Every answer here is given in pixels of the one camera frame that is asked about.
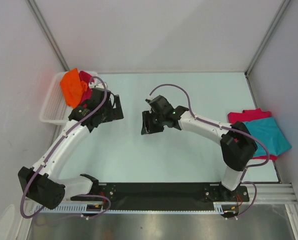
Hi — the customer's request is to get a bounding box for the white slotted cable duct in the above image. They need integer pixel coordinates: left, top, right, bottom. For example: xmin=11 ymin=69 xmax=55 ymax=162
xmin=35 ymin=201 xmax=240 ymax=215

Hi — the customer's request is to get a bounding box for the teal t shirt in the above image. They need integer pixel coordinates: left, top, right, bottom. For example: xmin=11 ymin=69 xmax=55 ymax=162
xmin=244 ymin=117 xmax=292 ymax=159

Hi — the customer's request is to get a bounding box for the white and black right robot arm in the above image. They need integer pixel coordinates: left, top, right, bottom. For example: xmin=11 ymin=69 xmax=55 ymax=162
xmin=141 ymin=95 xmax=258 ymax=201

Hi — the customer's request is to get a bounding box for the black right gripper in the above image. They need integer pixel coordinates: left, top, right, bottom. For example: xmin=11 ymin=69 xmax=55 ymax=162
xmin=141 ymin=109 xmax=166 ymax=134

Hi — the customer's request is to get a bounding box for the folded crimson t shirt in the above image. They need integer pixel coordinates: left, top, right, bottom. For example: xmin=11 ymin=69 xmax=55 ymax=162
xmin=227 ymin=108 xmax=278 ymax=161

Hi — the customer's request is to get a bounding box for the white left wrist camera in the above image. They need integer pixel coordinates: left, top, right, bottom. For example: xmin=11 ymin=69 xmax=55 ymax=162
xmin=88 ymin=81 xmax=104 ymax=89

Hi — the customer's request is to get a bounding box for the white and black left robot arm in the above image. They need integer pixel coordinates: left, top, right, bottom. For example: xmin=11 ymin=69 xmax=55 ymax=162
xmin=18 ymin=87 xmax=124 ymax=210

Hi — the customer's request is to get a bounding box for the orange t shirt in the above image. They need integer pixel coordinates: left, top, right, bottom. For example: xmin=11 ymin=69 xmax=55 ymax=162
xmin=59 ymin=68 xmax=89 ymax=108

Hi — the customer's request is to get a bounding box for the crimson t shirt in basket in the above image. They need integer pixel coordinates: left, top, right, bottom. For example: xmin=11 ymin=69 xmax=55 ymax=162
xmin=79 ymin=70 xmax=92 ymax=104

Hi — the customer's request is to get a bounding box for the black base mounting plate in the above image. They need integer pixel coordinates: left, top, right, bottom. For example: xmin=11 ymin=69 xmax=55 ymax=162
xmin=70 ymin=182 xmax=250 ymax=212

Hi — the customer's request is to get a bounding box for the white perforated plastic basket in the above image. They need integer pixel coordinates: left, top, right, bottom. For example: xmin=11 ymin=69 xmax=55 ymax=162
xmin=39 ymin=71 xmax=98 ymax=126

